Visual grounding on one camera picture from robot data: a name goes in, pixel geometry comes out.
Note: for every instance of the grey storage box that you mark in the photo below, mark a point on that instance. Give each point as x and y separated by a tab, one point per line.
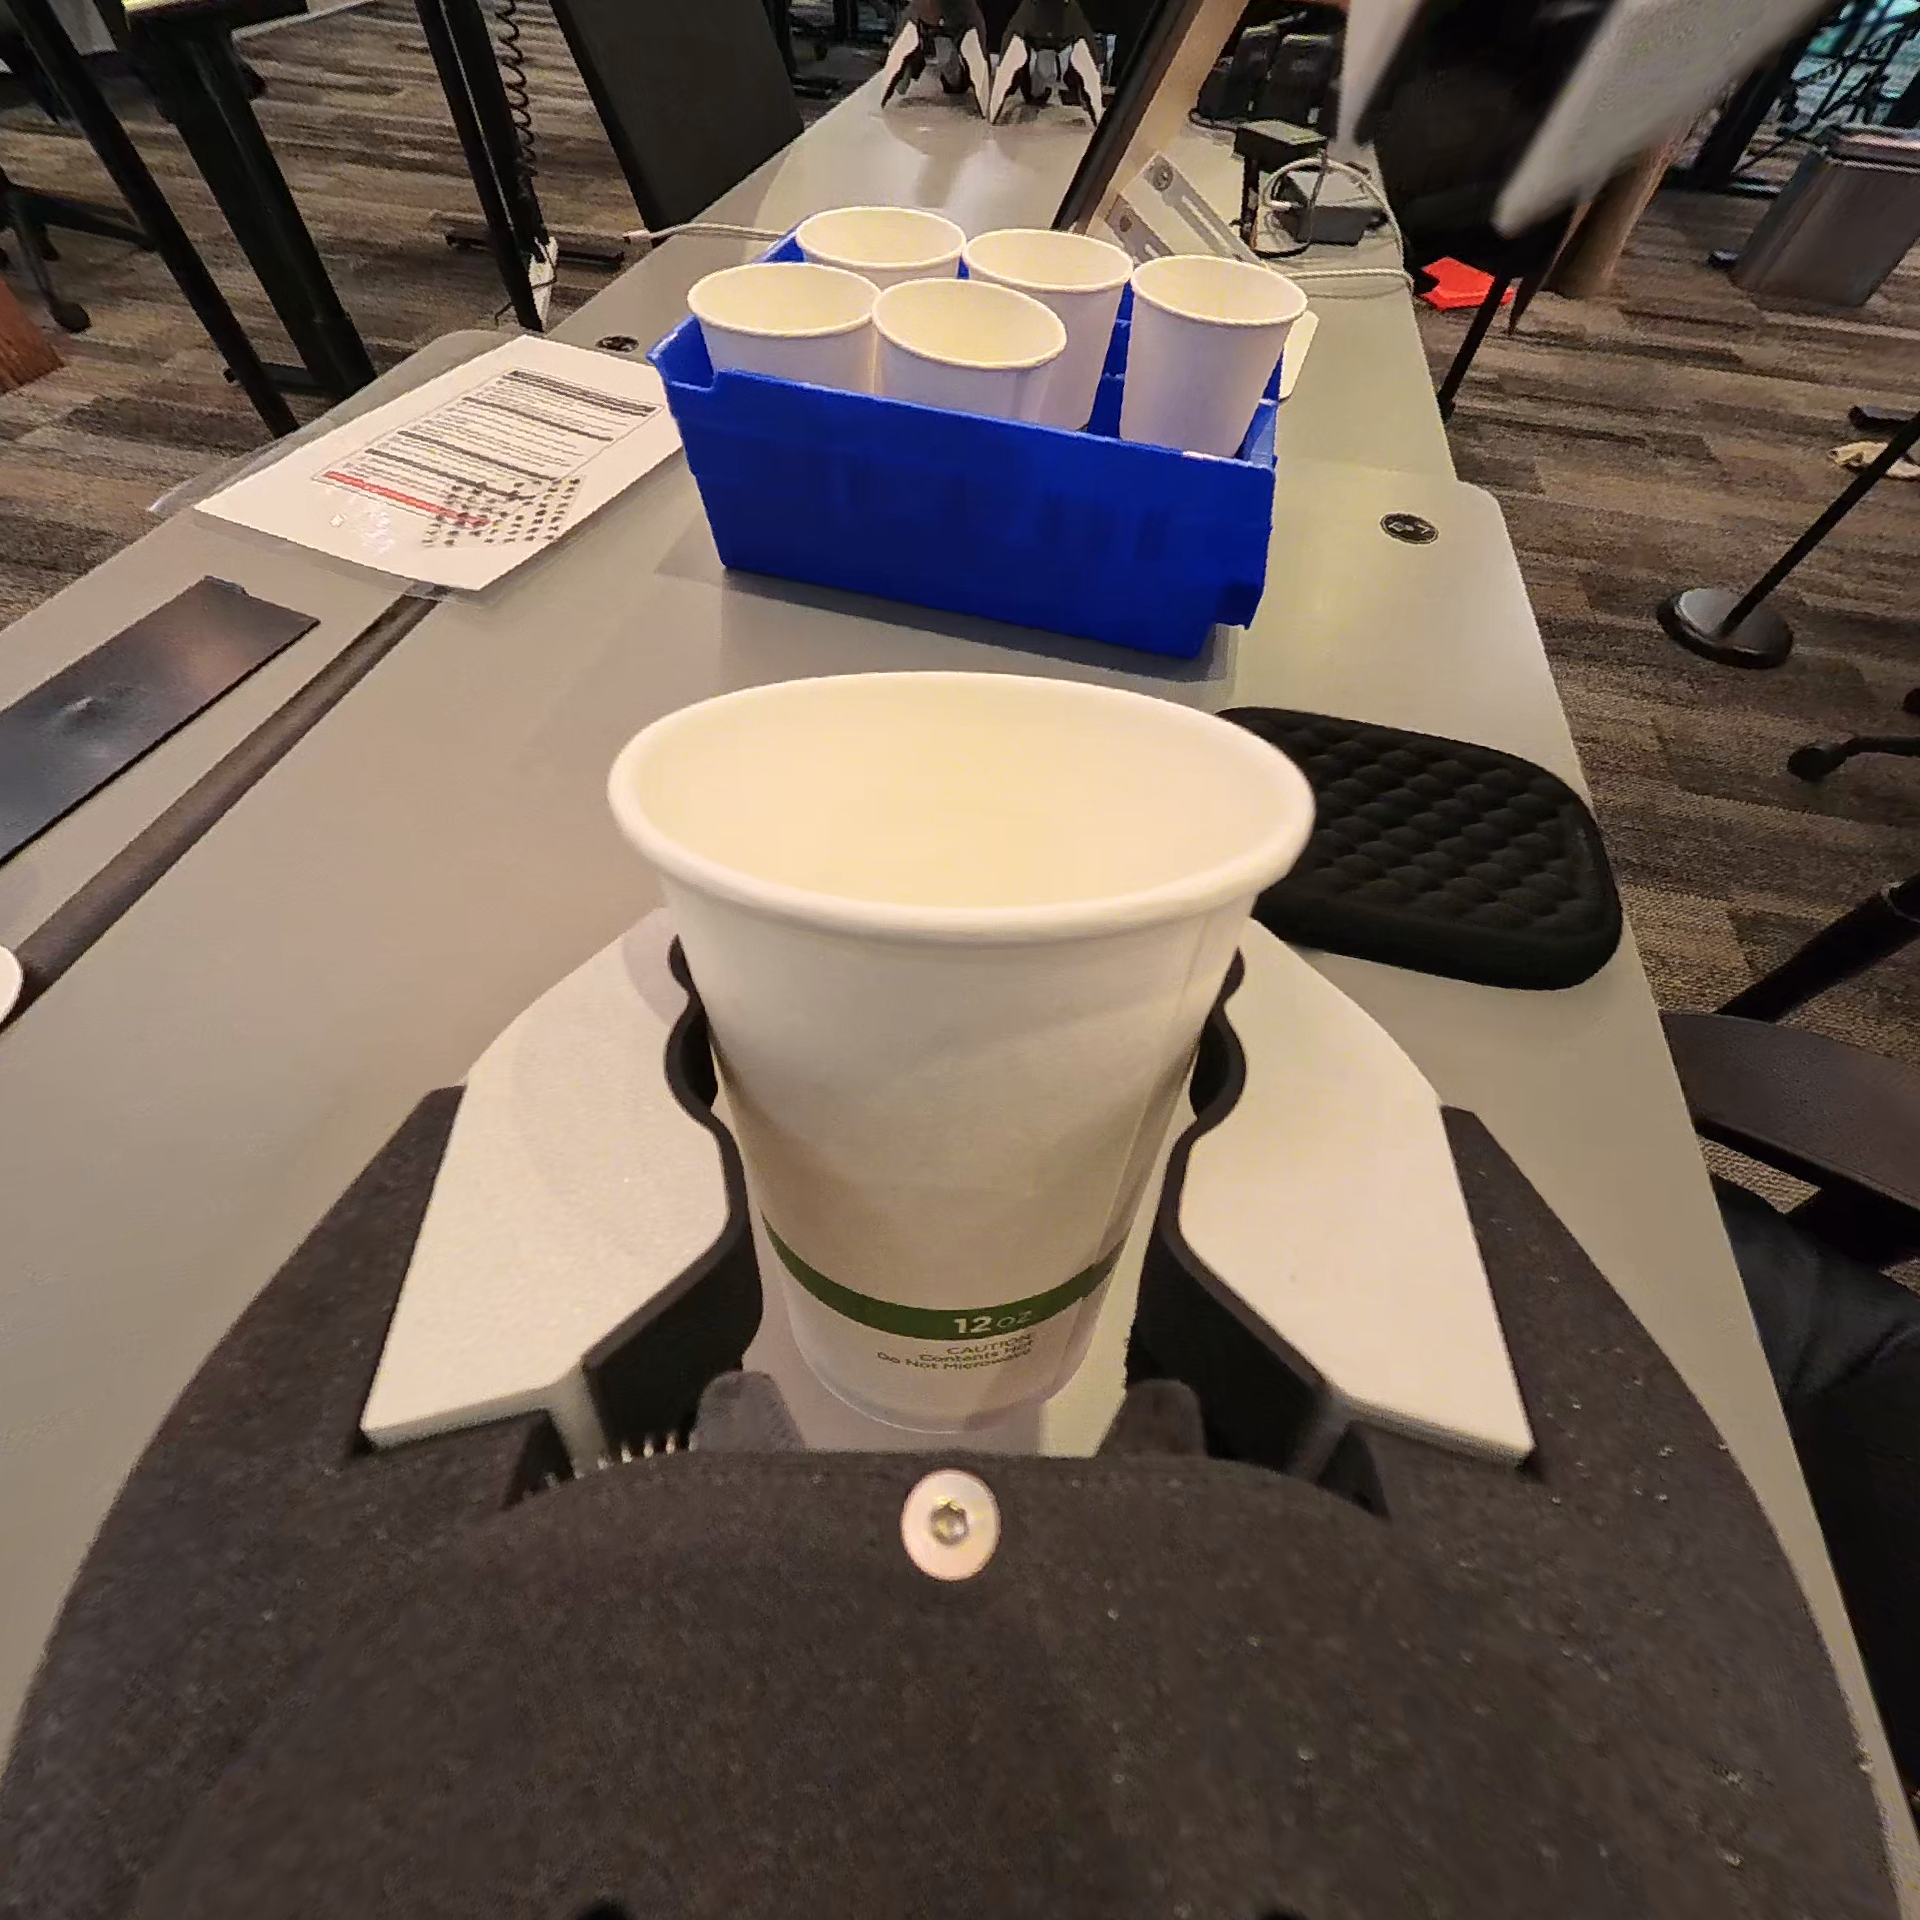
1830	226

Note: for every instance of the tan jacket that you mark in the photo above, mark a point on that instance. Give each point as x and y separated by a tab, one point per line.
1615	226

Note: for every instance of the grey power adapter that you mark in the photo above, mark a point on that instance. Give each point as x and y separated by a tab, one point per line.
1320	210

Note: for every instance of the black round-base floor stand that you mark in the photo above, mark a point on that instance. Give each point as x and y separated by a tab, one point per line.
1725	628

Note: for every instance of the printed sheet in plastic sleeve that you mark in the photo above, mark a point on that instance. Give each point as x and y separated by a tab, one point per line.
451	451

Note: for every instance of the black quilted wrist pad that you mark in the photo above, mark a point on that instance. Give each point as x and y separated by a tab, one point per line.
1424	858

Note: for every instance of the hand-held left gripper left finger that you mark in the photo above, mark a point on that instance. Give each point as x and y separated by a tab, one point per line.
557	1230

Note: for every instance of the black framed board stand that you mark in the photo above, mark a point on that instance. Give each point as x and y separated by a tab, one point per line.
495	152
226	226

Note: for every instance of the black chair base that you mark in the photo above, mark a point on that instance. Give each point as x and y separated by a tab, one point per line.
1853	752

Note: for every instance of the idle black hand-held gripper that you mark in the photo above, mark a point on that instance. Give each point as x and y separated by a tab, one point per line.
1042	66
932	61

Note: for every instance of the dark chair armrest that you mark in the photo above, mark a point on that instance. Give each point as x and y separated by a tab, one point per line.
1802	1124

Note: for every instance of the black high-back chair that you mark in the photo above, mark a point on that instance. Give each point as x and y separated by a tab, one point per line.
673	107

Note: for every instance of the white paper cup green stripe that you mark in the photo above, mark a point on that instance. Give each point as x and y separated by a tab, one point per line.
880	241
1045	262
786	324
967	339
960	1049
1217	344

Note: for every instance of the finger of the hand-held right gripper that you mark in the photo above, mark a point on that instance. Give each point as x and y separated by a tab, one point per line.
1681	88
1389	61

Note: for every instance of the small red object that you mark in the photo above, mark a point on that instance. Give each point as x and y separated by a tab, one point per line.
1464	283

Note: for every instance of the person's black clothed torso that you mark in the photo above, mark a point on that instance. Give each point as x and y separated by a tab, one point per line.
1846	1424

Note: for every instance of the black desk strip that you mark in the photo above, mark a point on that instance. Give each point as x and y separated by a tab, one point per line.
137	705

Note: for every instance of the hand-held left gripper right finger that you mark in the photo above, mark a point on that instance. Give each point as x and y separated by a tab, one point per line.
1349	1230

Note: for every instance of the blue plastic bin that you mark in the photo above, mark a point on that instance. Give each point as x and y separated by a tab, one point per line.
976	511

